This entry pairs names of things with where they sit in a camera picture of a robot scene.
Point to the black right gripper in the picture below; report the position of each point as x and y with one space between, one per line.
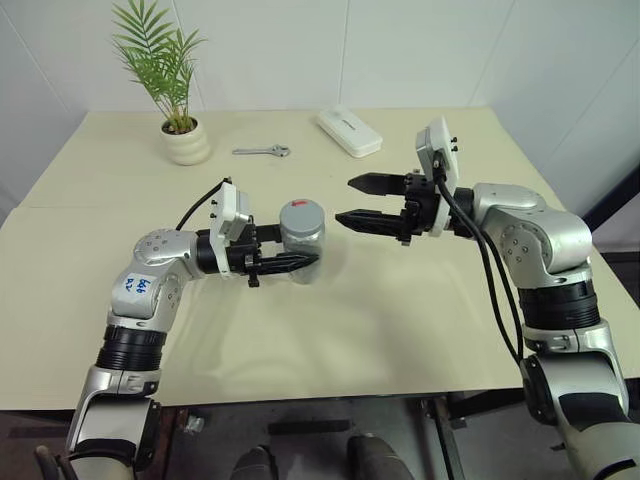
420 205

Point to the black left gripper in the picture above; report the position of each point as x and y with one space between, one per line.
252 257

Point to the clear glass jar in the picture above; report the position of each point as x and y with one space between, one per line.
307 255

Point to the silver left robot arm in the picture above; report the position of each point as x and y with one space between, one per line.
150 250

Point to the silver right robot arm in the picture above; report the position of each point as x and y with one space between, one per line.
540 225

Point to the grey jar lid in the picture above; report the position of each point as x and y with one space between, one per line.
301 216

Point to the white rectangular box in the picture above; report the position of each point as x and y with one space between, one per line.
350 131

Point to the silver adjustable wrench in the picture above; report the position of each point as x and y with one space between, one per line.
260 150

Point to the cream ribbed plant pot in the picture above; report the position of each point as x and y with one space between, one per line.
185 145

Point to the black flat bar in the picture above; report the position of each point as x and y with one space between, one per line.
307 427

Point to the dark rounded shape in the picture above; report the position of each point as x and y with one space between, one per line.
256 465
377 460

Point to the green palm plant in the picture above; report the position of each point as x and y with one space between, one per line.
160 60

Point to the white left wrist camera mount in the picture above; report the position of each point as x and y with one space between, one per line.
226 210

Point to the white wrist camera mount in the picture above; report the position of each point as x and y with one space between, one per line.
440 145
226 210

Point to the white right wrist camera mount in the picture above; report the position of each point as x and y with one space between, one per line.
440 145

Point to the metal table frame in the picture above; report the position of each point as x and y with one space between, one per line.
445 430

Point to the dark frame beside table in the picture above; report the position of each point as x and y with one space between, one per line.
617 200

